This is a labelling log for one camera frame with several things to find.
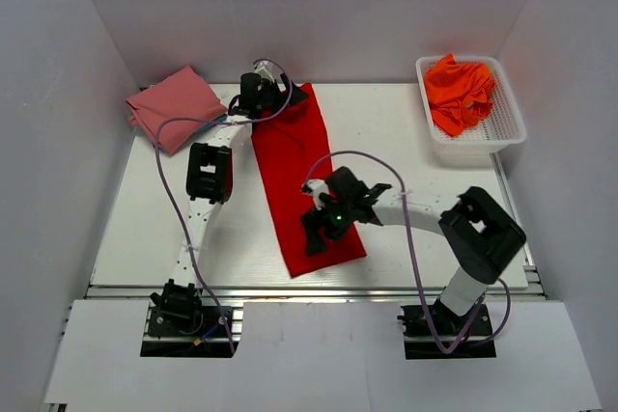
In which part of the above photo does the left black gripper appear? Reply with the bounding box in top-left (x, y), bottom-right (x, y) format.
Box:
top-left (258, 73), bottom-right (310, 115)

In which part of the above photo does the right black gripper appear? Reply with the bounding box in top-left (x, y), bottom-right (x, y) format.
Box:
top-left (300, 196), bottom-right (356, 258)

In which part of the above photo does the red t shirt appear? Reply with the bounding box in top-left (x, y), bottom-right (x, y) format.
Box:
top-left (252, 83), bottom-right (366, 278)

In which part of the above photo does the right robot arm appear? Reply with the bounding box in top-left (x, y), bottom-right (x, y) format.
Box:
top-left (301, 167), bottom-right (526, 334)

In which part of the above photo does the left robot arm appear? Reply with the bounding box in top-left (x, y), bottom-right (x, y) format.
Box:
top-left (155, 58), bottom-right (308, 289)

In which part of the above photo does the folded blue t shirt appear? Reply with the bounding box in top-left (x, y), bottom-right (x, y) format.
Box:
top-left (187, 114), bottom-right (228, 141)

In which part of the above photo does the folded pink t shirt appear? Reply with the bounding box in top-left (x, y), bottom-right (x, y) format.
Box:
top-left (126, 66), bottom-right (227, 155)

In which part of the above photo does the orange t shirt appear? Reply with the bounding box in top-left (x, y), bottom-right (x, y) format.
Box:
top-left (424, 53), bottom-right (496, 137)

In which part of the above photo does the white plastic basket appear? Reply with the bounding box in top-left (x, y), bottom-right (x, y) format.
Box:
top-left (415, 54), bottom-right (526, 156)

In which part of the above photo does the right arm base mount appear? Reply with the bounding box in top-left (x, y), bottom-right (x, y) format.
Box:
top-left (394, 303), bottom-right (498, 361)

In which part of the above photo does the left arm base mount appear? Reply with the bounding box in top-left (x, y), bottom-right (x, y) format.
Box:
top-left (140, 280), bottom-right (239, 359)

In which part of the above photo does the aluminium table rail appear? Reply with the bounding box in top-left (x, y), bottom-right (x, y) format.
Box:
top-left (84, 265), bottom-right (548, 301)

